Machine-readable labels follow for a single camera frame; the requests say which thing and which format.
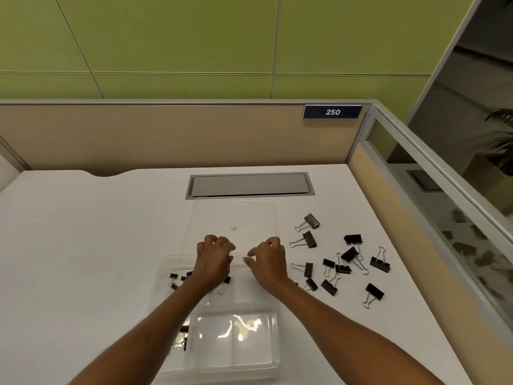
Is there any person's right hand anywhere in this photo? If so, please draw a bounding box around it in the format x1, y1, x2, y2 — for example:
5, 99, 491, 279
245, 237, 291, 291

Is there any blue desk number sign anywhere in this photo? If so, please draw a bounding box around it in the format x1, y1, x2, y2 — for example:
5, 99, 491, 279
302, 104, 364, 120

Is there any grey metal desk cable cover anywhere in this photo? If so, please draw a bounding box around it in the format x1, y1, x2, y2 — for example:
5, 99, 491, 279
185, 172, 316, 201

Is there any clear plastic box lid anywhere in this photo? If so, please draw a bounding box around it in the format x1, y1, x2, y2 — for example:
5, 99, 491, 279
188, 199, 278, 258

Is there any person's right forearm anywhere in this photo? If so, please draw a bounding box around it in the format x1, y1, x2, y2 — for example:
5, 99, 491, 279
256, 276, 435, 385

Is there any person's left forearm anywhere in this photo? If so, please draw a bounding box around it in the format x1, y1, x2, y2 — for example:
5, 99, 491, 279
67, 276, 225, 385

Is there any potted green plant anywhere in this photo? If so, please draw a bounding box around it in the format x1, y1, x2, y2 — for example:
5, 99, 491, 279
461, 108, 513, 215

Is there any beige desk partition panel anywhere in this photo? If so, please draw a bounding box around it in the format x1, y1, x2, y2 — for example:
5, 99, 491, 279
0, 100, 378, 182

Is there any group of black binder clips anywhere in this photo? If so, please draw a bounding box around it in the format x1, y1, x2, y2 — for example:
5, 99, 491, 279
289, 213, 392, 310

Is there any clear plastic compartment box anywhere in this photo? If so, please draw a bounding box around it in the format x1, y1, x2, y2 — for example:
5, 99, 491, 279
145, 254, 282, 378

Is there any glass and beige side partition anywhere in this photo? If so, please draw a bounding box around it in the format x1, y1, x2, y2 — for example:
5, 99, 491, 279
348, 102, 513, 342

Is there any person's left hand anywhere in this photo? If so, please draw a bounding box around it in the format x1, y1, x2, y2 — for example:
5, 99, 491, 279
192, 235, 236, 292

